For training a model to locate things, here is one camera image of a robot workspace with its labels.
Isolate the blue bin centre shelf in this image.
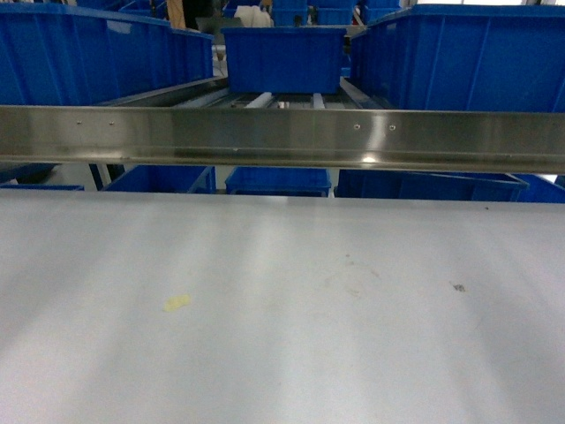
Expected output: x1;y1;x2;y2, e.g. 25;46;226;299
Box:
222;26;346;95

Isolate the large blue bin right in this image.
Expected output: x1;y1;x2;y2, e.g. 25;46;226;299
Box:
350;4;564;113

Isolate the large blue bin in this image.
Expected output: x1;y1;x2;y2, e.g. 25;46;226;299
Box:
1;3;213;106
350;4;564;113

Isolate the large blue bin left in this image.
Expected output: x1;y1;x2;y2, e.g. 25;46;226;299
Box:
1;3;213;106

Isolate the stainless steel shelf rail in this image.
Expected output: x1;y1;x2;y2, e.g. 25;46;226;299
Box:
1;106;564;174

